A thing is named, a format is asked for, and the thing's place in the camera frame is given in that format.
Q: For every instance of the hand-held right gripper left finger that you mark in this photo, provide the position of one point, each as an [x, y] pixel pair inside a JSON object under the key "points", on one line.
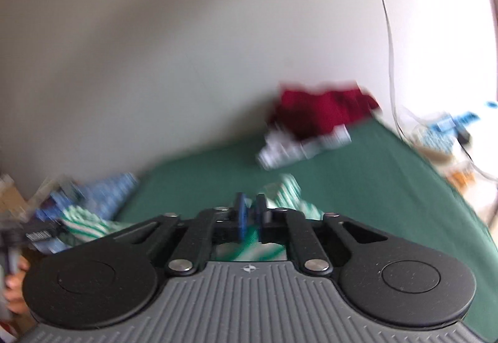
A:
{"points": [[241, 216]]}

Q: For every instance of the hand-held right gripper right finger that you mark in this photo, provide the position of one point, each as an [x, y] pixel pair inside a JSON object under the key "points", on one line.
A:
{"points": [[260, 212]]}

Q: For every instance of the green white striped shirt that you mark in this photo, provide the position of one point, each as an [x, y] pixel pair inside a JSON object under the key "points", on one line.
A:
{"points": [[290, 191]]}

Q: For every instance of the person's left hand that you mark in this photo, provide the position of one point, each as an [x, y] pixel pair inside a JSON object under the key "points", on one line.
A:
{"points": [[15, 288]]}

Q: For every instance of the white striped cloth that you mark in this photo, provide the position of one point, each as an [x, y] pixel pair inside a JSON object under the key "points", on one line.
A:
{"points": [[284, 150]]}

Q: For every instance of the blue patterned cloth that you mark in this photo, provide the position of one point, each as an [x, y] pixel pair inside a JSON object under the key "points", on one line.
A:
{"points": [[105, 191]]}

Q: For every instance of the dark red cloth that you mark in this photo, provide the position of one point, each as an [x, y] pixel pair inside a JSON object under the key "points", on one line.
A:
{"points": [[319, 109]]}

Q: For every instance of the blue white packaging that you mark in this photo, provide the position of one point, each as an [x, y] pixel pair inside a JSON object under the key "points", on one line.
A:
{"points": [[439, 131]]}

